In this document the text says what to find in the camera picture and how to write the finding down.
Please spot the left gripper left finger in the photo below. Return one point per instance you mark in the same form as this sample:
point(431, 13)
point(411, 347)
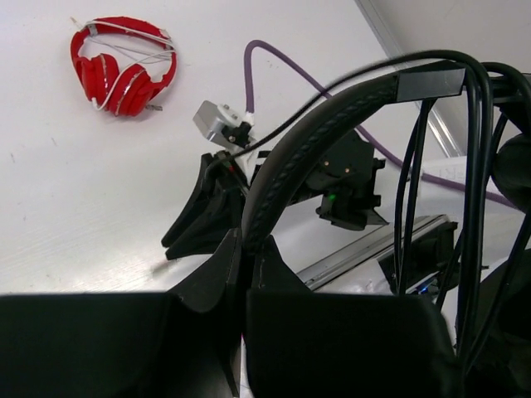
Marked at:
point(184, 342)

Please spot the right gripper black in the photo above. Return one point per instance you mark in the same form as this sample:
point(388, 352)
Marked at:
point(343, 173)

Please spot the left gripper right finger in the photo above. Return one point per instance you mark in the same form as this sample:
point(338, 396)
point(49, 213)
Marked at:
point(305, 344)

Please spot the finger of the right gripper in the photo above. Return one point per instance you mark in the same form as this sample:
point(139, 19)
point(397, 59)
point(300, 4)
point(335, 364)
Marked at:
point(200, 223)
point(232, 210)

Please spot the black headset with cable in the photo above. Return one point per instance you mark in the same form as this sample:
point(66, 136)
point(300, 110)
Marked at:
point(498, 150)

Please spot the red headphones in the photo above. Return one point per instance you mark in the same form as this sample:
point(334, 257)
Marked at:
point(121, 92)

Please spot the aluminium rail front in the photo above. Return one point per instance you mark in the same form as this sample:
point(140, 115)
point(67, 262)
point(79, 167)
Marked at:
point(350, 270)

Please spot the aluminium rail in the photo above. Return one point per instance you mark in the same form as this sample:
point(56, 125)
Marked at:
point(350, 270)
point(419, 81)

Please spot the aluminium rail right side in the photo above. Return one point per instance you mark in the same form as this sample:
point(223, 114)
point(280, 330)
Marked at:
point(419, 81)

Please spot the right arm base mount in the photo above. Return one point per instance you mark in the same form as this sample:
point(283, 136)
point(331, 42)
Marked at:
point(433, 244)

